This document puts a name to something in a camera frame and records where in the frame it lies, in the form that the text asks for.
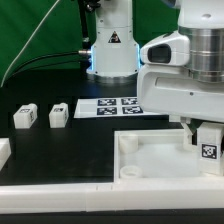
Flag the white front fence bar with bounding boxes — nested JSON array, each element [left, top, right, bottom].
[[0, 177, 224, 214]]

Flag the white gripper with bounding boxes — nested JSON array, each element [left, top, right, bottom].
[[137, 31, 224, 145]]

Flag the marker sheet with tags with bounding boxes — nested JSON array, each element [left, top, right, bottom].
[[74, 97, 153, 118]]

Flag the white cable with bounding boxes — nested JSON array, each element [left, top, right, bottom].
[[0, 0, 63, 88]]

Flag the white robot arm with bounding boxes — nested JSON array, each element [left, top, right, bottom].
[[87, 0, 224, 123]]

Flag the green backdrop cloth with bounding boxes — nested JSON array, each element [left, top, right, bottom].
[[0, 0, 178, 83]]

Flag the white left fence block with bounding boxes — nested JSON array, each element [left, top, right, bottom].
[[0, 138, 11, 171]]

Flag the white square tabletop tray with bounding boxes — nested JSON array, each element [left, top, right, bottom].
[[114, 129, 224, 181]]

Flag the black cable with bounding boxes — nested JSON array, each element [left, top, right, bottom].
[[13, 0, 93, 76]]

